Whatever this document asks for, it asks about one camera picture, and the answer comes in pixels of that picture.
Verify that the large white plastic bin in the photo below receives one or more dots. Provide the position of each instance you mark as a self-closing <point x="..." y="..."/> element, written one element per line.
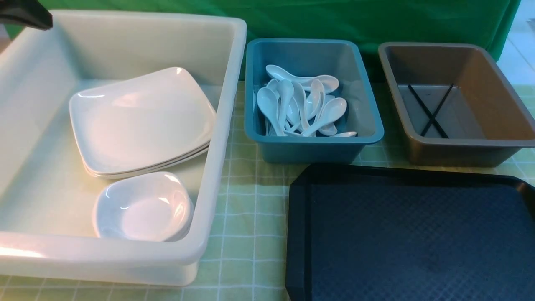
<point x="42" y="70"/>

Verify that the top white plate in bin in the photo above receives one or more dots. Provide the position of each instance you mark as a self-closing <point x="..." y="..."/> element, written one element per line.
<point x="174" y="161"/>

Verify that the white spoon top of pile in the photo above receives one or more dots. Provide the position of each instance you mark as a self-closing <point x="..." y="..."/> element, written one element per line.
<point x="330" y="83"/>

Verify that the white spoon of pile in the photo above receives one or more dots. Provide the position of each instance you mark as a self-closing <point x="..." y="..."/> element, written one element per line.
<point x="286" y="92"/>
<point x="268" y="105"/>
<point x="330" y="83"/>

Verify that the white spoon centre of pile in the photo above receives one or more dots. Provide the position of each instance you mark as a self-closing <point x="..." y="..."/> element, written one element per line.
<point x="286" y="92"/>

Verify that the green checkered tablecloth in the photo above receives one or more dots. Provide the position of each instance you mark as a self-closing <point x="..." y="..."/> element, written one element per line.
<point x="244" y="259"/>

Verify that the white bowl tray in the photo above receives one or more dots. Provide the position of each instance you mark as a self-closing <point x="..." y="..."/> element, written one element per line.
<point x="150" y="207"/>

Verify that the teal plastic bin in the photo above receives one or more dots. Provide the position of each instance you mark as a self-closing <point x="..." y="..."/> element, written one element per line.
<point x="308" y="58"/>

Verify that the brown plastic bin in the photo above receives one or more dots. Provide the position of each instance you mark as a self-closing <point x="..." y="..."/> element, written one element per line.
<point x="484" y="117"/>

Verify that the white soup spoon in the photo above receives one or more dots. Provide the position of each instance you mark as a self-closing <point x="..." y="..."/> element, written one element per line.
<point x="331" y="112"/>

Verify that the green backdrop cloth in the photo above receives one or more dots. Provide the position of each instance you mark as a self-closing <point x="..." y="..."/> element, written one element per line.
<point x="366" y="23"/>

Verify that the black chopstick in brown bin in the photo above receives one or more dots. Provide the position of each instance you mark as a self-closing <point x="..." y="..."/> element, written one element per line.
<point x="426" y="110"/>

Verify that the large white square plate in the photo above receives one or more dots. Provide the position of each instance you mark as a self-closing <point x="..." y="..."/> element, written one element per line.
<point x="141" y="122"/>

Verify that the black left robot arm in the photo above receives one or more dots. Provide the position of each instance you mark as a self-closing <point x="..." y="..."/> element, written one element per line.
<point x="28" y="13"/>

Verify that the black serving tray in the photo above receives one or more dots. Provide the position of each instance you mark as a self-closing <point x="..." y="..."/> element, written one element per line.
<point x="363" y="233"/>

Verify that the white spoon left of pile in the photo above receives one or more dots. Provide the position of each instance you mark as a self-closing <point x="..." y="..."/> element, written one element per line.
<point x="268" y="105"/>

